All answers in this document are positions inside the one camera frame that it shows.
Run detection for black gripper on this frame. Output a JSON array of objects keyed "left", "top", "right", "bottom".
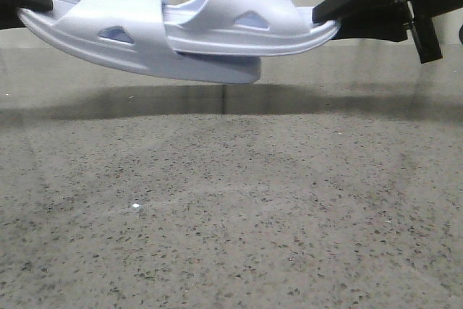
[{"left": 313, "top": 0, "right": 462, "bottom": 63}]

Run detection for light blue slipper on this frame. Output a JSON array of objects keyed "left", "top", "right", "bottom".
[
  {"left": 163, "top": 0, "right": 340, "bottom": 56},
  {"left": 17, "top": 0, "right": 261, "bottom": 84}
]

